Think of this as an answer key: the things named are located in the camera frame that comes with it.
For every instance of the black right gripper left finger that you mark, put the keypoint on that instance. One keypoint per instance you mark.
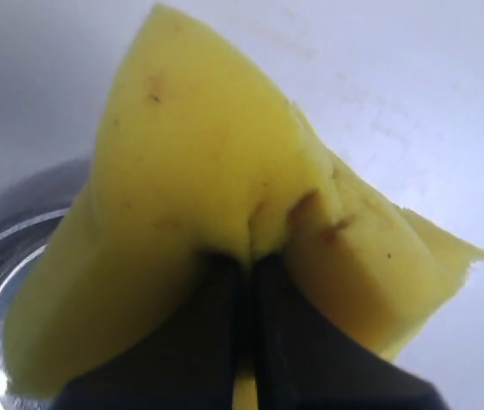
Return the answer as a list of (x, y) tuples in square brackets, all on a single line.
[(187, 363)]

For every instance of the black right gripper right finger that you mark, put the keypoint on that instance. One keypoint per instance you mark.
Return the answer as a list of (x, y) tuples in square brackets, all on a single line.
[(302, 361)]

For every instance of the yellow sponge block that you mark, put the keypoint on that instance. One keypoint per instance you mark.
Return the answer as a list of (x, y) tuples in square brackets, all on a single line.
[(199, 151)]

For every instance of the stainless steel round dish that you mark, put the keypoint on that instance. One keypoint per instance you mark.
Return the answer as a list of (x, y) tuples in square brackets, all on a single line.
[(30, 209)]

